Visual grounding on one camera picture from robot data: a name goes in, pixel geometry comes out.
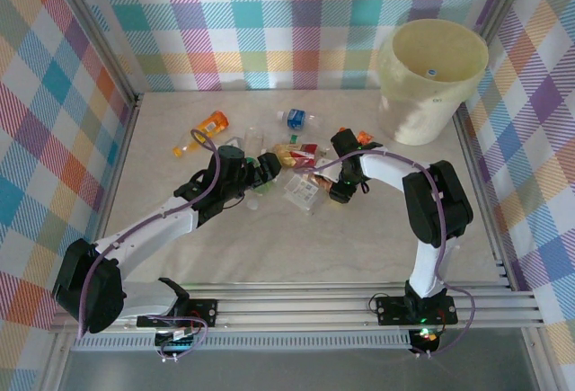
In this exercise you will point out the small orange labelled bottle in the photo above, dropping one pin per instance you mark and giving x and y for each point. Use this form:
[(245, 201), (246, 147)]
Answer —
[(323, 183)]

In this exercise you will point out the yellow snack wrapper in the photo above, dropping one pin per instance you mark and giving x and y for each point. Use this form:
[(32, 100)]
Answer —
[(284, 150)]

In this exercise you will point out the clear bottle with green label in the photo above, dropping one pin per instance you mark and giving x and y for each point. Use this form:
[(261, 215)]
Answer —
[(262, 189)]

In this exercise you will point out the orange snack packet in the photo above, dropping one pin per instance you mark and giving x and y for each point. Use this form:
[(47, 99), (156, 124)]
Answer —
[(366, 136)]

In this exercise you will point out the clear plastic box with labels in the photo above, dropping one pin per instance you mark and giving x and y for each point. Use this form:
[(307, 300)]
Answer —
[(304, 191)]

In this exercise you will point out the red snack wrapper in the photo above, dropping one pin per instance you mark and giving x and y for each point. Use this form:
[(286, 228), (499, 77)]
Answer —
[(304, 153)]

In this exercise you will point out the white bottle cap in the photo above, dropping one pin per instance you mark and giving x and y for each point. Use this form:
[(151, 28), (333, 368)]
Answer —
[(253, 204)]

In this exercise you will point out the orange pill bottle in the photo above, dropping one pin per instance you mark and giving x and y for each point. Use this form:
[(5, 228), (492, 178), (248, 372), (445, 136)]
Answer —
[(213, 122)]

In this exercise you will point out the clear bottle with orange cap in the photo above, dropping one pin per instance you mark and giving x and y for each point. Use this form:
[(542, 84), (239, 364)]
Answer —
[(179, 151)]

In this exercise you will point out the bottle with blue white cap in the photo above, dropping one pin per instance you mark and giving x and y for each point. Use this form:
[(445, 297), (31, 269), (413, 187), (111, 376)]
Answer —
[(432, 73)]

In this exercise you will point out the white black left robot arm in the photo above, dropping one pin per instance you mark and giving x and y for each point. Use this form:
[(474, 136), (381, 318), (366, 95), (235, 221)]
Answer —
[(148, 229)]

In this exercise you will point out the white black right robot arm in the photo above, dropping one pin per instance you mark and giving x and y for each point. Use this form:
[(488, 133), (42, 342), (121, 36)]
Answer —
[(386, 166)]

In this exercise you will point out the white round plastic bin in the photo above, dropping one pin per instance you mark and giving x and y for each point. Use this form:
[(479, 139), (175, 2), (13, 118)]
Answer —
[(413, 121)]

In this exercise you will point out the clear bottle with blue label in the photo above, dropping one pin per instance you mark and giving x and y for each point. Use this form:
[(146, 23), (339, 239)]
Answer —
[(296, 118)]

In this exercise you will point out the colourful plaid backdrop panel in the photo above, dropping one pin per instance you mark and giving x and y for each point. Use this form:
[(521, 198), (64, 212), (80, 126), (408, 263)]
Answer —
[(548, 139), (269, 13), (36, 117)]

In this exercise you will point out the control circuit board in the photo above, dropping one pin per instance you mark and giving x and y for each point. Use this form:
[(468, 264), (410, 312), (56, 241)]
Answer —
[(175, 346), (424, 337)]

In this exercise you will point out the grey metal plate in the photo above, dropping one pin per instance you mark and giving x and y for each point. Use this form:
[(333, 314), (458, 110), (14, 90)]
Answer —
[(292, 373)]

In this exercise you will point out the aluminium table side rail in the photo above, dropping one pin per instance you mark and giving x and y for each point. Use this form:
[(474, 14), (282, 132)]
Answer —
[(486, 202), (119, 148)]

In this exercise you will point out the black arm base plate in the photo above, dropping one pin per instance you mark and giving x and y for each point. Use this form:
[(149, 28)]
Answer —
[(207, 310), (388, 310)]

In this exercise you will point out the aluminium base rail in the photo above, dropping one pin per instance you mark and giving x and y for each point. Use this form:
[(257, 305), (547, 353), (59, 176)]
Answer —
[(292, 310)]

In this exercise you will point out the aluminium frame post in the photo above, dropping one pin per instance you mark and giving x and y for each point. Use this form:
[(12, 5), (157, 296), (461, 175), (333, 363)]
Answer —
[(503, 0), (99, 36)]

